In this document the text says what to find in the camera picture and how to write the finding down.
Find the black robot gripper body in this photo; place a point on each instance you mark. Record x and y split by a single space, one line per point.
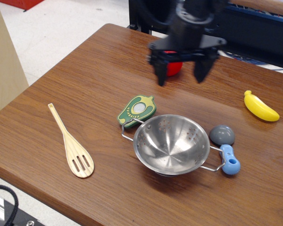
185 40

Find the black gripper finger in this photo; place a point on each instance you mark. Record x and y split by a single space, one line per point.
203 65
160 68

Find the yellow toy banana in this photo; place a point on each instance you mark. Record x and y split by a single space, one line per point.
259 108

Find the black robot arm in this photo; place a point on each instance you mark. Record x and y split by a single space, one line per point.
199 8

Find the red toy apple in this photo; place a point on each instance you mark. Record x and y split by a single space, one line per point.
174 68

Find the green toy pepper slice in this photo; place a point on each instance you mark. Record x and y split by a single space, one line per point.
141 107

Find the grey blue measuring scoop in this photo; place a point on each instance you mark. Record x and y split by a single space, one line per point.
224 136

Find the wooden slotted spatula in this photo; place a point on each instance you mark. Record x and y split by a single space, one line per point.
78 159

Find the red box on floor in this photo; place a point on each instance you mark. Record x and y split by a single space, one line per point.
22 4

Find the light plywood panel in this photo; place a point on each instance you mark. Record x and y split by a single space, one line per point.
12 78

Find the black metal frame rail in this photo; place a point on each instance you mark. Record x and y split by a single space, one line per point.
250 29

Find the steel colander with wire handles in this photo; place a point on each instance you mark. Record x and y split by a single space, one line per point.
172 145

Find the aluminium base with cable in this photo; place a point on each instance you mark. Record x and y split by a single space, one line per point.
12 215

